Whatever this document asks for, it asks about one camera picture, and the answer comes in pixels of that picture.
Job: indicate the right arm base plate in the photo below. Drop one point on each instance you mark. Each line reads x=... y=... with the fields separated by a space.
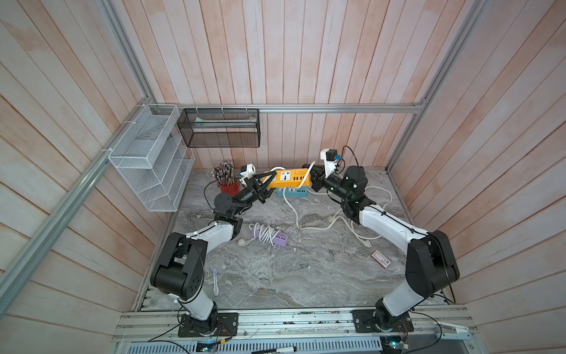
x=380 y=321

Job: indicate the white wire mesh shelf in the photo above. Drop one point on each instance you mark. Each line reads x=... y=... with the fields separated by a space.
x=152 y=157

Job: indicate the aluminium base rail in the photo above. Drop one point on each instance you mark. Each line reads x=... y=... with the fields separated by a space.
x=427 y=329

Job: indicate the pink white card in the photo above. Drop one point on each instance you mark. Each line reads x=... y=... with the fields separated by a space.
x=381 y=259

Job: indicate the horizontal aluminium wall rail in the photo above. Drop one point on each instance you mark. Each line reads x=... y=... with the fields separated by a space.
x=341 y=108

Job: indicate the black mesh basket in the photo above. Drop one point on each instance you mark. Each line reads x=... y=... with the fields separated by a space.
x=220 y=128

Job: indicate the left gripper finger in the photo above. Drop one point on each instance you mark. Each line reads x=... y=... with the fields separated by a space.
x=264 y=192
x=266 y=177

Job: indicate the bundle of pencils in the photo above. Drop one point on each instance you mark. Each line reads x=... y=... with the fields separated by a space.
x=224 y=173

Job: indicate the orange power strip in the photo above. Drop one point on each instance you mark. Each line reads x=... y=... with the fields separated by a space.
x=291 y=178

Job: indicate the red pencil cup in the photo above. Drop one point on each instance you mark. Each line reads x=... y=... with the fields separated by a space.
x=232 y=189

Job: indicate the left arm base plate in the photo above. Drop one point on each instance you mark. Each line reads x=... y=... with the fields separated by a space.
x=222 y=324

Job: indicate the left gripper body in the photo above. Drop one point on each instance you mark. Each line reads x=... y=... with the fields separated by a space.
x=252 y=192

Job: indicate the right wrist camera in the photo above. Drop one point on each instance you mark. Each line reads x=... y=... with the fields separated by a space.
x=331 y=159

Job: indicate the purple power strip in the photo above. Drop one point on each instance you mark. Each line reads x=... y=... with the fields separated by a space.
x=265 y=233

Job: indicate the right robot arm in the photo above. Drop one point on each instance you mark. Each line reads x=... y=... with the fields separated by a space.
x=430 y=264

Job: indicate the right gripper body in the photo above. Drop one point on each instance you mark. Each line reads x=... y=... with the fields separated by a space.
x=318 y=178

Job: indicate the black marker pen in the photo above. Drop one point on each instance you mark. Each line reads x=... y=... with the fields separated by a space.
x=285 y=350

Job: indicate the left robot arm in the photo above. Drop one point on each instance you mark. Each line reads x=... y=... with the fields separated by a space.
x=180 y=267

